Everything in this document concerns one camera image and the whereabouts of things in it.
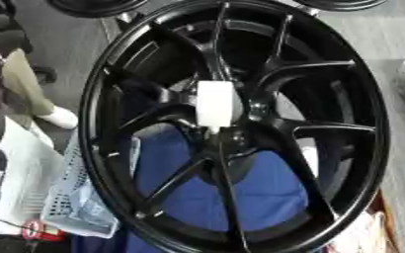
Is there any white perforated basket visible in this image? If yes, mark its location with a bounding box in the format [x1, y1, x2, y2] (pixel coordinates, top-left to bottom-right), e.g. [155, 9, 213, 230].
[40, 128, 123, 239]

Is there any white pin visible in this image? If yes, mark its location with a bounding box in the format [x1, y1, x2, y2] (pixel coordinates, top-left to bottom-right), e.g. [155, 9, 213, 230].
[194, 79, 237, 135]

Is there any black spoked wheel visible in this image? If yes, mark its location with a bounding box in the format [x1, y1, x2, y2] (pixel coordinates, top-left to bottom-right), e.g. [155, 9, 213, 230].
[76, 0, 393, 253]

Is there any red and white can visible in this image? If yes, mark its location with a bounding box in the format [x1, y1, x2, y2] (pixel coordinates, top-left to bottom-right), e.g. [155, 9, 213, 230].
[19, 218, 68, 243]

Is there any black round wheel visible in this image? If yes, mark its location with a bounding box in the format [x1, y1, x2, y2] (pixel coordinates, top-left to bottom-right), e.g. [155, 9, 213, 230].
[292, 0, 389, 13]
[44, 0, 151, 19]

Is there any person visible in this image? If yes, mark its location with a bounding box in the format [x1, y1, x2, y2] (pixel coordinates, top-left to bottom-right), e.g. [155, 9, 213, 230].
[0, 29, 80, 130]

